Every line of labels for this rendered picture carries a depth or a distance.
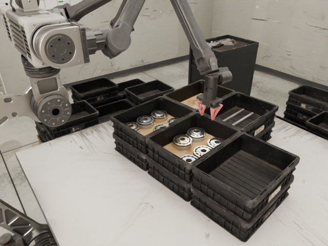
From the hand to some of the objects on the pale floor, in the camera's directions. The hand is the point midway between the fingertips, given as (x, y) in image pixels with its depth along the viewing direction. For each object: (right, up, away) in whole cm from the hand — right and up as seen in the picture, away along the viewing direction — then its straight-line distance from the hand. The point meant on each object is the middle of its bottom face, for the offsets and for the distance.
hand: (207, 115), depth 129 cm
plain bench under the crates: (+4, -89, +58) cm, 106 cm away
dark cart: (+46, +6, +219) cm, 224 cm away
